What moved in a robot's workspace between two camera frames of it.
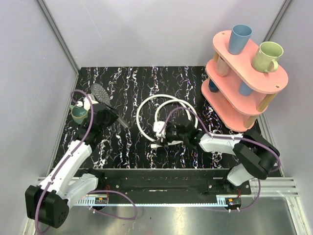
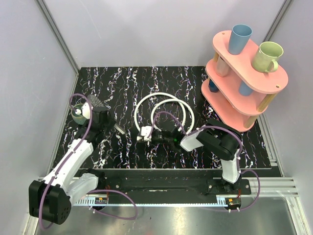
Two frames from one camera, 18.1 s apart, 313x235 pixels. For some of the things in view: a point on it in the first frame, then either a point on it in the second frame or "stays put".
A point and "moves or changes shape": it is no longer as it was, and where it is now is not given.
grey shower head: x=101 y=94 -> x=95 y=102
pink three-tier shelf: x=235 y=92 stays put
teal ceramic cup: x=78 y=114 stays put
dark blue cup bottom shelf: x=212 y=87 stays put
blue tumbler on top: x=240 y=35 stays put
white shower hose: x=176 y=99 moves or changes shape
